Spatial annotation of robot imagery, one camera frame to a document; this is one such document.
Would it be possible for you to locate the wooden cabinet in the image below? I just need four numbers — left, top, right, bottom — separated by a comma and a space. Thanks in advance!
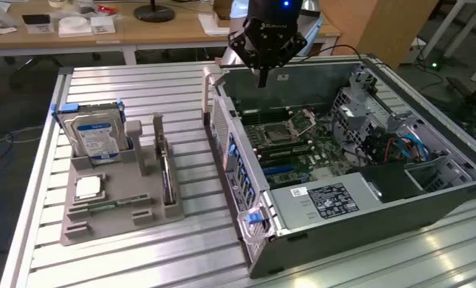
314, 0, 442, 68

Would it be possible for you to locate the silver power supply unit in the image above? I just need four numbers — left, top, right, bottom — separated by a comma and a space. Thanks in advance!
270, 172, 383, 238

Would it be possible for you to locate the brown cardboard box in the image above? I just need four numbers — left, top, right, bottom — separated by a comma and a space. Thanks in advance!
214, 0, 235, 20

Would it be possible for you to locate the white desk frame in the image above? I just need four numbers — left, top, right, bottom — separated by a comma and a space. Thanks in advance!
420, 0, 476, 82

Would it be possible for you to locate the CPU socket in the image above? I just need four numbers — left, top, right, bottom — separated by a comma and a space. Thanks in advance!
263, 122, 298, 144

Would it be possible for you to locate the dark grey open PC case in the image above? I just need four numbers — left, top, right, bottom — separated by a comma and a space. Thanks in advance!
202, 53, 476, 280

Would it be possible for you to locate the metal disk bay cage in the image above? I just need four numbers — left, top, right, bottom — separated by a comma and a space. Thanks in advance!
331, 86, 387, 163

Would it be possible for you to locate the blue expansion slot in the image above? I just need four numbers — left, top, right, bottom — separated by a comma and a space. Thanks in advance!
263, 166, 295, 178

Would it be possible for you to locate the green motherboard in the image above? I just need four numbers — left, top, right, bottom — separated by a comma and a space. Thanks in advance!
234, 104, 367, 185

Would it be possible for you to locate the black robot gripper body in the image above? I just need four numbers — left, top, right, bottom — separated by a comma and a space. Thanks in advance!
240, 0, 303, 69

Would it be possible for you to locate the black cable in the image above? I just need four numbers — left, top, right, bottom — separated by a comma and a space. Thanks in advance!
306, 44, 387, 65

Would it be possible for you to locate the loose green RAM stick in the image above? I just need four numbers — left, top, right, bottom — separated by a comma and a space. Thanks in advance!
88, 196, 150, 211

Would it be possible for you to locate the blue wire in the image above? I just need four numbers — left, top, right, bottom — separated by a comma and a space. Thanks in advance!
398, 133, 431, 164

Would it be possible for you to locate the white round dish on box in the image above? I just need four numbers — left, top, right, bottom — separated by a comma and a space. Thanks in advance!
58, 16, 94, 38

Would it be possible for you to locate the graphics card with metal bracket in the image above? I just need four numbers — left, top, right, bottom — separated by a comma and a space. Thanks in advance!
152, 113, 178, 208

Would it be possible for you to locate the grey parts rack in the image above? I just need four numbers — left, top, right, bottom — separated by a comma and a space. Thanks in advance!
59, 119, 187, 247

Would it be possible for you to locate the orange wire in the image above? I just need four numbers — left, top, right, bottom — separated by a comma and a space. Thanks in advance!
384, 136, 402, 164

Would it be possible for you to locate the installed green RAM stick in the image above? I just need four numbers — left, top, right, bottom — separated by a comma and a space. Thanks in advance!
258, 144, 315, 159

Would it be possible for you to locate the wooden desk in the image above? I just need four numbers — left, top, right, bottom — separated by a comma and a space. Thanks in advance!
0, 0, 343, 58

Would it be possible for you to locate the white box with black top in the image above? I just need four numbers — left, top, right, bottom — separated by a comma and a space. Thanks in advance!
22, 14, 58, 34

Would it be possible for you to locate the small white labelled box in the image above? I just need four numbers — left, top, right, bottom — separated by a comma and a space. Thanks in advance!
90, 16, 118, 35

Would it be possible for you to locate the black round lamp base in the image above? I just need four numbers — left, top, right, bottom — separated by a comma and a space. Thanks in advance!
134, 0, 178, 23

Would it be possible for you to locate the hard disk in blue caddy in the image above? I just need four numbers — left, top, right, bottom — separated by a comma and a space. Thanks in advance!
50, 97, 134, 166

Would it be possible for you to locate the silver CPU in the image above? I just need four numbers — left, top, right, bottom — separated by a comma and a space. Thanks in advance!
74, 176, 106, 202

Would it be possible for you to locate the metal socket cover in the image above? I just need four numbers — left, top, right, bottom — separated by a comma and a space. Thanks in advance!
287, 108, 319, 130

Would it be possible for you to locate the stack of white papers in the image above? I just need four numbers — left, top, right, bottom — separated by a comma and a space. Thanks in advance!
199, 13, 234, 37

